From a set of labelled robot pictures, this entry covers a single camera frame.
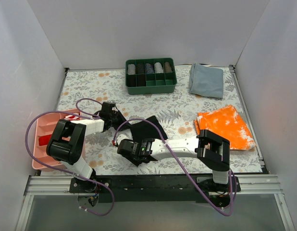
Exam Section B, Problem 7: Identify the black boxer underwear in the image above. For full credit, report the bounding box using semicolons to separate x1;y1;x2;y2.
130;116;168;142

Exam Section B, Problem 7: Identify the light blue cloth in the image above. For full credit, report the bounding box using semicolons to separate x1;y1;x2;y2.
189;64;223;99

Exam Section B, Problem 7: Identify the orange white patterned cloth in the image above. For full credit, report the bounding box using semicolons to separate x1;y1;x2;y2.
194;105;256;151

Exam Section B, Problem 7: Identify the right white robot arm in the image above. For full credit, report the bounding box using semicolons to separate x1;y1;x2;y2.
115;129;230;191

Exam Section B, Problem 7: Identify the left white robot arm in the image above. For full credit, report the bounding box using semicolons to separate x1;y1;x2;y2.
46;102;130;193

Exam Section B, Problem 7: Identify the red white rolled cloth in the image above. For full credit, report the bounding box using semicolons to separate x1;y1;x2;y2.
64;114;81;120

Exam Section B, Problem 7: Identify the green compartment organizer box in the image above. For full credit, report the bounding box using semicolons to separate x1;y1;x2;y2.
125;57;177;95

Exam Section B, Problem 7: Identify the black speckled rolled sock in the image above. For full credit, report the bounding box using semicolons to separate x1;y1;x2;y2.
136;63;145;74

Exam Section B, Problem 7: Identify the blue patterned rolled sock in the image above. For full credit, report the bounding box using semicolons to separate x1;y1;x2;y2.
145;63;155;74

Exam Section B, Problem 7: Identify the red rolled cloth middle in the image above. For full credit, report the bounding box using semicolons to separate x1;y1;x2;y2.
38;134;52;146

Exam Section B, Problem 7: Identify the brown rolled sock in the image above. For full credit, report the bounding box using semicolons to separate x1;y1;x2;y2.
164;62;173;73

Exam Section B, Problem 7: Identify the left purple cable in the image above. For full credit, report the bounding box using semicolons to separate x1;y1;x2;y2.
25;98;115;216

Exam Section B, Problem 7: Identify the aluminium frame rail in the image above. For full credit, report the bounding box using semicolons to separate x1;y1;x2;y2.
24;174;283;195

